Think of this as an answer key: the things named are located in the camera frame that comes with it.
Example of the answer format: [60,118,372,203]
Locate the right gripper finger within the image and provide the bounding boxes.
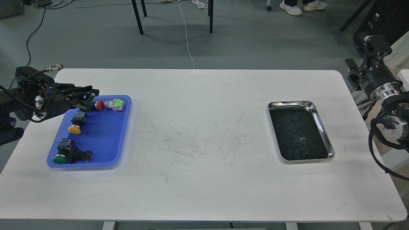
[345,58,364,91]
[358,33,392,66]

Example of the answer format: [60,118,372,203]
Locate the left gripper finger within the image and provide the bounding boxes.
[72,96,96,111]
[62,85,99,98]

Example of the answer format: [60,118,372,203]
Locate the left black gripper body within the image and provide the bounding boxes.
[15,66,77,120]

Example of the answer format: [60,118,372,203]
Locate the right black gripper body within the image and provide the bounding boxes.
[358,61,404,101]

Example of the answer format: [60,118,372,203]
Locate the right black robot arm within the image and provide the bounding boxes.
[345,33,409,150]

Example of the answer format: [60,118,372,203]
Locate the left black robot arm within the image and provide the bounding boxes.
[0,65,104,145]

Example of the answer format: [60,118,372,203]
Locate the blue plastic tray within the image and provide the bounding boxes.
[47,95,132,171]

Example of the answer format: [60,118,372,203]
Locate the silver metal tray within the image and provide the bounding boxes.
[267,100,336,164]

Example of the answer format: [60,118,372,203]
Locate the right white sneaker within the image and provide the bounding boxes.
[303,0,328,12]

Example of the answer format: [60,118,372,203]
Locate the white sneaker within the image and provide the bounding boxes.
[303,0,328,12]
[279,1,302,16]

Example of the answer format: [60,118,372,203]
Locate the left white sneaker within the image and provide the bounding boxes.
[279,1,302,16]

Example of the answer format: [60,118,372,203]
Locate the black chair leg left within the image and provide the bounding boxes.
[131,0,144,35]

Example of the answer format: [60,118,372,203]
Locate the black chair leg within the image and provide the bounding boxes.
[131,0,144,35]
[208,0,214,34]

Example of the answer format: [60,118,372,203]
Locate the black chair leg right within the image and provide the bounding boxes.
[208,0,214,34]

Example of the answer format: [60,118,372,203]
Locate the red push button switch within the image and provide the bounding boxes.
[90,100,105,111]

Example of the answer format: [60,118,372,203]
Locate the yellow push button switch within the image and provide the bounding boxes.
[68,111,88,134]

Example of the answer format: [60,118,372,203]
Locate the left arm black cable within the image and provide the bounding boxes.
[0,85,47,123]

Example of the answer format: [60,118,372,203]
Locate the green grey connector switch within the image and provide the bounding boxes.
[104,99,125,112]

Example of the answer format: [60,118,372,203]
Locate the black switch module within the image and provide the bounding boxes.
[68,146,92,164]

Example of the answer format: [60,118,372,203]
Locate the green push button switch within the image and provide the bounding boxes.
[52,138,74,164]

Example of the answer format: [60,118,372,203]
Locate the black floor cable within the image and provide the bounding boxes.
[8,6,47,90]

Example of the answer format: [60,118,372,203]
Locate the white floor cable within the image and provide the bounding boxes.
[179,0,196,69]

